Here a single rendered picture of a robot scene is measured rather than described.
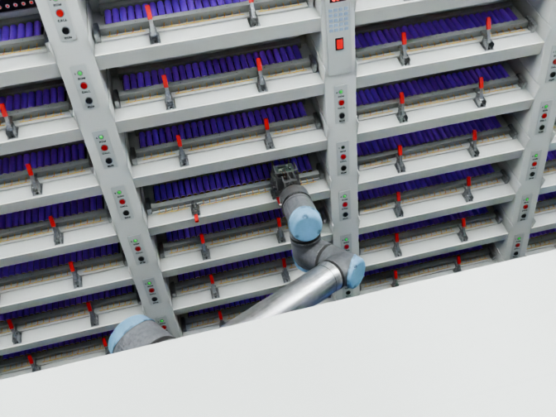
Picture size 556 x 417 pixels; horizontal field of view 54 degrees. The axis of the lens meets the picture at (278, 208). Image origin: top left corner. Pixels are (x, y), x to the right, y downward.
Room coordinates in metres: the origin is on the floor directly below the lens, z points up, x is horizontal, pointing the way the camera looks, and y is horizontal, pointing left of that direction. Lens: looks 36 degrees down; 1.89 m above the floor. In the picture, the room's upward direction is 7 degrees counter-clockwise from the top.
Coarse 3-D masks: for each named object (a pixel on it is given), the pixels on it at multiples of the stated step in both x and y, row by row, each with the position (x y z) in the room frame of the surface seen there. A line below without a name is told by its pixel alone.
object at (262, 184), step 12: (300, 180) 1.51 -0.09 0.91; (216, 192) 1.48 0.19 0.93; (228, 192) 1.47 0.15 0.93; (240, 192) 1.48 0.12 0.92; (252, 192) 1.48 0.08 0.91; (264, 192) 1.48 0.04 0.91; (156, 204) 1.45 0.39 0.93; (168, 204) 1.44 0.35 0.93; (180, 204) 1.45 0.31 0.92; (204, 204) 1.45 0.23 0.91
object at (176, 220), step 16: (320, 160) 1.57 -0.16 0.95; (320, 176) 1.51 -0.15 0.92; (144, 192) 1.52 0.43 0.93; (320, 192) 1.47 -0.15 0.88; (144, 208) 1.43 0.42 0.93; (208, 208) 1.44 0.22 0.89; (224, 208) 1.43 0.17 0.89; (240, 208) 1.43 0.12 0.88; (256, 208) 1.44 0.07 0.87; (272, 208) 1.46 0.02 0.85; (160, 224) 1.40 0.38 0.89; (176, 224) 1.40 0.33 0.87; (192, 224) 1.42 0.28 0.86
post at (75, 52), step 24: (72, 0) 1.39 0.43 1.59; (48, 24) 1.38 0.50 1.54; (72, 48) 1.38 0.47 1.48; (96, 72) 1.39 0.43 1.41; (72, 96) 1.37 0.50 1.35; (96, 96) 1.38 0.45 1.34; (96, 120) 1.38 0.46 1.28; (120, 144) 1.39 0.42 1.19; (96, 168) 1.37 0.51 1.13; (120, 168) 1.38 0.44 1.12; (120, 216) 1.38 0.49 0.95; (120, 240) 1.37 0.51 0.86; (144, 240) 1.38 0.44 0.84; (144, 264) 1.38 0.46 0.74; (144, 288) 1.38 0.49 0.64; (168, 312) 1.38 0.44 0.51
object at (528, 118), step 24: (528, 0) 1.69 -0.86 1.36; (552, 0) 1.58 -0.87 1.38; (552, 24) 1.58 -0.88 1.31; (552, 96) 1.58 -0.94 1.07; (528, 120) 1.58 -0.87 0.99; (552, 120) 1.59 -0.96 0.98; (528, 144) 1.57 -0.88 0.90; (528, 192) 1.58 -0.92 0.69; (528, 216) 1.58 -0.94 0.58; (504, 240) 1.59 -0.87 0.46; (528, 240) 1.59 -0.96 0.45
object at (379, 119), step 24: (456, 72) 1.70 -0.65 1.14; (480, 72) 1.68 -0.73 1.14; (504, 72) 1.68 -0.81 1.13; (528, 72) 1.63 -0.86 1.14; (360, 96) 1.63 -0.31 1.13; (384, 96) 1.61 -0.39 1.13; (408, 96) 1.61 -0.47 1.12; (432, 96) 1.59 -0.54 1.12; (456, 96) 1.61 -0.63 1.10; (480, 96) 1.57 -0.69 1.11; (504, 96) 1.59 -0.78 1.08; (528, 96) 1.59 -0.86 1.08; (360, 120) 1.54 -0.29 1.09; (384, 120) 1.53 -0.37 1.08; (408, 120) 1.53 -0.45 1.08; (432, 120) 1.53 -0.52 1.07; (456, 120) 1.55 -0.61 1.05
